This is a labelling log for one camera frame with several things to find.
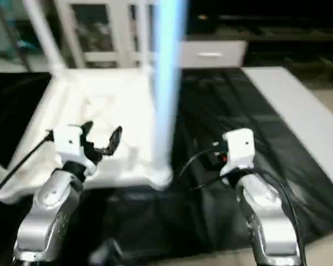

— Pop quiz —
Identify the white plastic table top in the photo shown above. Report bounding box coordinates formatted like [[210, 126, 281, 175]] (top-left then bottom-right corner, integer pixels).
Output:
[[0, 69, 174, 203]]

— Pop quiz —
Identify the white plastic table leg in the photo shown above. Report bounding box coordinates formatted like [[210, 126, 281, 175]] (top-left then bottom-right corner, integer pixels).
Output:
[[23, 0, 67, 79], [150, 0, 189, 181], [134, 0, 156, 76]]

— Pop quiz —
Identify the black work mat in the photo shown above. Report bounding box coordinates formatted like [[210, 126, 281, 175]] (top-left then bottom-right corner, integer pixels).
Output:
[[0, 68, 333, 261]]

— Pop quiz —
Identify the white flat panel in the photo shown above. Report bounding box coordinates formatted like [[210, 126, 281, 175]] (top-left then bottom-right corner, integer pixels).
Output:
[[241, 66, 333, 196]]

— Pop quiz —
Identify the white drawer unit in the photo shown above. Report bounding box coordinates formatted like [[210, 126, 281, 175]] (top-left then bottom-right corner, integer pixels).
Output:
[[180, 40, 248, 69]]

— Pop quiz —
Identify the white glass-door cabinet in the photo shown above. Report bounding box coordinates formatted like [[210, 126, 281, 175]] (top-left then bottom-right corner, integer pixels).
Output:
[[53, 0, 157, 70]]

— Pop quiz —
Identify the dark wooden TV bench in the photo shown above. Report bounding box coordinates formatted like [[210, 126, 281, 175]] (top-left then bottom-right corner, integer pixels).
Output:
[[183, 16, 333, 68]]

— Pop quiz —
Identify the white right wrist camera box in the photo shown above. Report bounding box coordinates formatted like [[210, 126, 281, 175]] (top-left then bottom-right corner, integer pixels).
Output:
[[220, 128, 255, 179]]

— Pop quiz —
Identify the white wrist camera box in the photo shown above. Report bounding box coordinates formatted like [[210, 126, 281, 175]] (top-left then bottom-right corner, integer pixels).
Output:
[[48, 124, 85, 168], [220, 128, 255, 179]]

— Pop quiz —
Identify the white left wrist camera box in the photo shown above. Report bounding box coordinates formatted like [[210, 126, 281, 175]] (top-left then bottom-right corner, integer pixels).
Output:
[[48, 124, 85, 168]]

